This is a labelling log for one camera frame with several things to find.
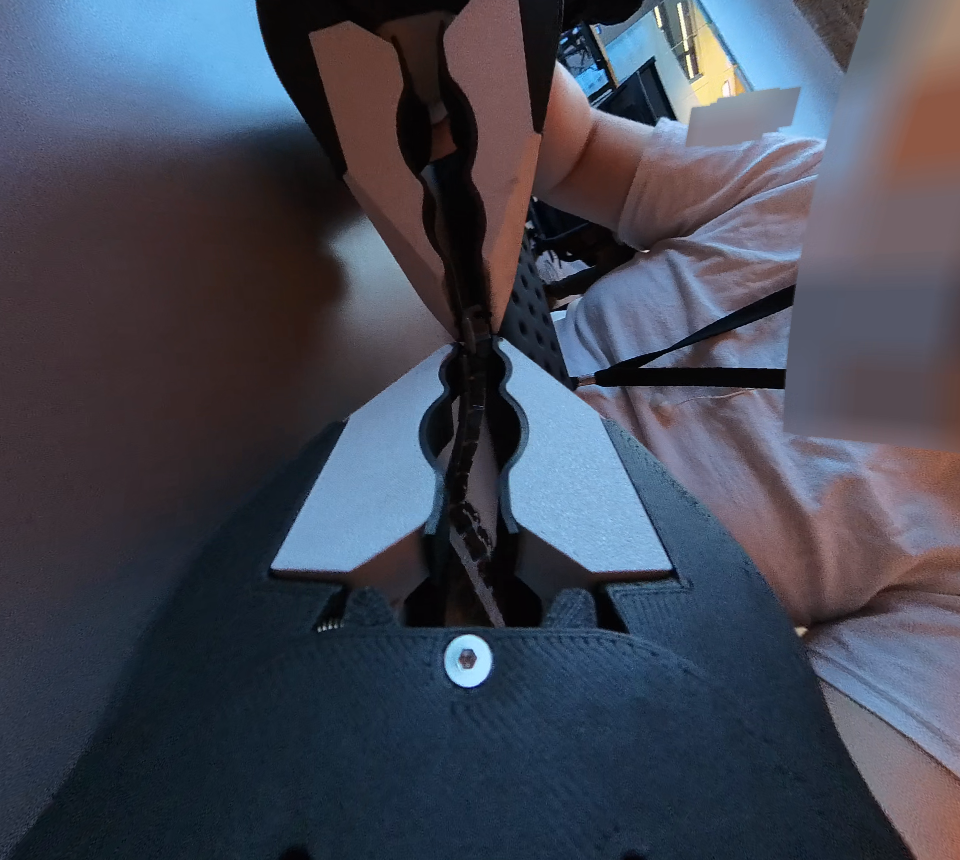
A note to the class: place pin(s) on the person's right forearm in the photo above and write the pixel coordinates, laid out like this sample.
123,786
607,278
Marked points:
592,140

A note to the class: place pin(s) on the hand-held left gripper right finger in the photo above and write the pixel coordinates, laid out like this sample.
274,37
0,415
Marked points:
592,500

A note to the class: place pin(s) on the black office chair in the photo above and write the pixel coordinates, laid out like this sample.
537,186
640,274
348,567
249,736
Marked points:
645,95

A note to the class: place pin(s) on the small black track link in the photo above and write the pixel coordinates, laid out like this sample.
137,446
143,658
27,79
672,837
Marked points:
478,326

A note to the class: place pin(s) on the grey desk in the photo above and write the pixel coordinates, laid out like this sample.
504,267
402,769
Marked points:
150,275

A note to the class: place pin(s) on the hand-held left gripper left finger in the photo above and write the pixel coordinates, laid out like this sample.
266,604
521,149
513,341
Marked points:
360,500

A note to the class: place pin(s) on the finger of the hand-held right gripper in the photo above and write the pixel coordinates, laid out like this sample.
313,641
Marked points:
502,125
360,125

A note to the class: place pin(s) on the black perforated panel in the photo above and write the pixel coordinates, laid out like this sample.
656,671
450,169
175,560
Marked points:
536,320

